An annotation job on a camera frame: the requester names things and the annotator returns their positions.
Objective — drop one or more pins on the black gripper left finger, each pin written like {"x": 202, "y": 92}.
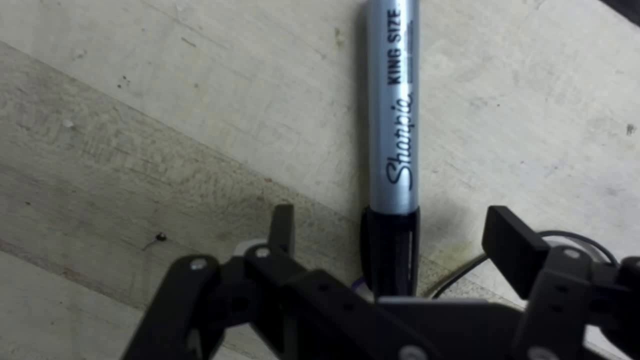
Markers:
{"x": 281, "y": 227}

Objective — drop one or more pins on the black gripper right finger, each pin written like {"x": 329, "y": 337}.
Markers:
{"x": 516, "y": 246}

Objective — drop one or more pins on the silver black king size marker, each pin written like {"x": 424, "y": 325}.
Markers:
{"x": 393, "y": 133}

